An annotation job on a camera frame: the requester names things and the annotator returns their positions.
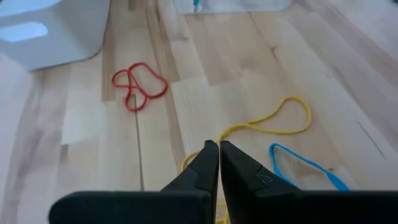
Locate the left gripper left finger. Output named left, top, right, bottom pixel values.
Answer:
left=48, top=139, right=220, bottom=224

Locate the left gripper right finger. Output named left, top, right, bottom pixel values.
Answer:
left=220, top=139, right=398, bottom=224

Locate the yellow rubber band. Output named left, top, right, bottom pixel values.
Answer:
left=180, top=95, right=312, bottom=224

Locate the red rubber band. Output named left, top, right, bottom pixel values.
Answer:
left=111, top=62, right=169, bottom=113

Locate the white plastic basket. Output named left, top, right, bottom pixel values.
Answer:
left=0, top=0, right=112, bottom=72

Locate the clear plastic basket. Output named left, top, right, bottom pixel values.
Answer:
left=173, top=0, right=292, bottom=15

